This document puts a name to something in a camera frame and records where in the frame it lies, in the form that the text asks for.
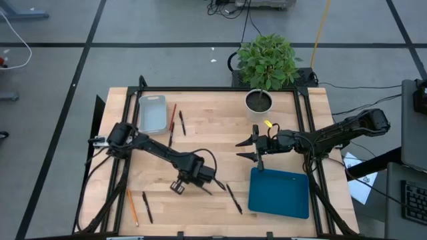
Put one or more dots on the green leafy plant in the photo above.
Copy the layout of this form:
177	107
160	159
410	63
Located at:
267	61

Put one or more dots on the orange pencil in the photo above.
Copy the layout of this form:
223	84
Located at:
132	207

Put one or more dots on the white plant pot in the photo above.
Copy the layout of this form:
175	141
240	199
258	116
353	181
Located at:
258	117

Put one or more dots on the grey floor device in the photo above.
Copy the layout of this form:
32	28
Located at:
267	3

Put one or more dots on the silver aluminium bar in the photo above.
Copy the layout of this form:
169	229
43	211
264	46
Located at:
305	238
125	238

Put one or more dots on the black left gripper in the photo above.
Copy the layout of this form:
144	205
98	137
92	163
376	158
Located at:
197	171

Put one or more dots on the black desk device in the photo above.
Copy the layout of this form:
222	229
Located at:
421	100

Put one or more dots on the white paper sheet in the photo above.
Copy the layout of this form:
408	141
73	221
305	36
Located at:
358	186

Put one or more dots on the grey desk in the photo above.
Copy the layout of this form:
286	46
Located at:
393	206
412	133

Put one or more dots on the grey desk foot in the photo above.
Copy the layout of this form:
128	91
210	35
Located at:
23	14
8	96

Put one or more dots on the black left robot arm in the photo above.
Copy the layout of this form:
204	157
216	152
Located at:
160	150

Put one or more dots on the blue plastic bin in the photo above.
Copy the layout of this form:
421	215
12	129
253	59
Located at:
278	195

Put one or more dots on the white plastic bin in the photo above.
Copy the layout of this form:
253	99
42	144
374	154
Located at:
152	115

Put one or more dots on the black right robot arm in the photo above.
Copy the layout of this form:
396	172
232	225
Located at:
333	133

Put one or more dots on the black keyboard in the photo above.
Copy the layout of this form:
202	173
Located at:
415	201

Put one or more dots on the red pencil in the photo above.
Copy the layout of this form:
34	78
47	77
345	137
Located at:
173	116

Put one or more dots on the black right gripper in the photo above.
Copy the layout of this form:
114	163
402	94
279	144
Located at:
270	145

